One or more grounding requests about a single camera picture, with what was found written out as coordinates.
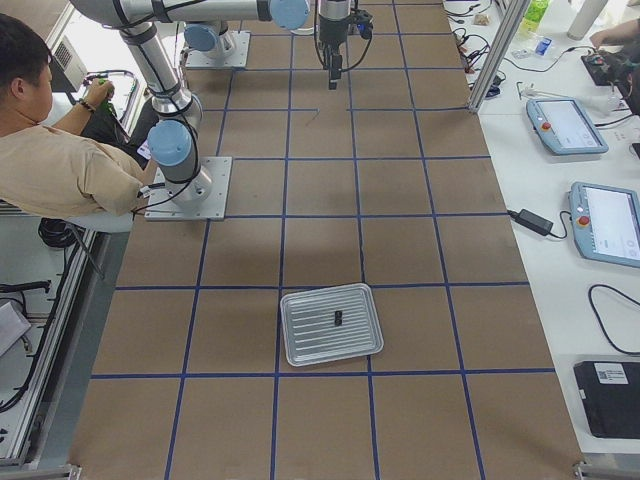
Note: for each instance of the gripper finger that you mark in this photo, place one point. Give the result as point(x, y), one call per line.
point(334, 66)

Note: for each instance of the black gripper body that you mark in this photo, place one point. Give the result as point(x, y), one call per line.
point(330, 29)

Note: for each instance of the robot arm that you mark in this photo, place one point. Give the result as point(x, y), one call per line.
point(173, 143)
point(210, 38)

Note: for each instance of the silver metal tray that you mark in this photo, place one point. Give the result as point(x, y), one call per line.
point(310, 336)

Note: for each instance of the green bottle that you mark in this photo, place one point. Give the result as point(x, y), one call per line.
point(532, 18)

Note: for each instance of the upper teach pendant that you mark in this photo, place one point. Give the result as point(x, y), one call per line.
point(564, 127)

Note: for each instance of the teach pendant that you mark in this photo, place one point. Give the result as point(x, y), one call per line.
point(605, 223)
point(564, 127)

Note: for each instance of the black power adapter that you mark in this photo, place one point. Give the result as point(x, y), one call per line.
point(531, 221)

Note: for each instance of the white cylinder cup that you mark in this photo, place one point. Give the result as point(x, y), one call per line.
point(585, 18)

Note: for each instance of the person in beige shirt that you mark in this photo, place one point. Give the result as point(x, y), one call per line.
point(78, 166)

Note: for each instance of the lower teach pendant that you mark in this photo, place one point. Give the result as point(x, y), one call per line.
point(605, 223)

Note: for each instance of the black box with label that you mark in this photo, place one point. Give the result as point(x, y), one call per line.
point(610, 397)

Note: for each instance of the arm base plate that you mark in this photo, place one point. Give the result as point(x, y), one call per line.
point(196, 60)
point(204, 198)

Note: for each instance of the aluminium frame post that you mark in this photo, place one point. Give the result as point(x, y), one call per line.
point(505, 33)

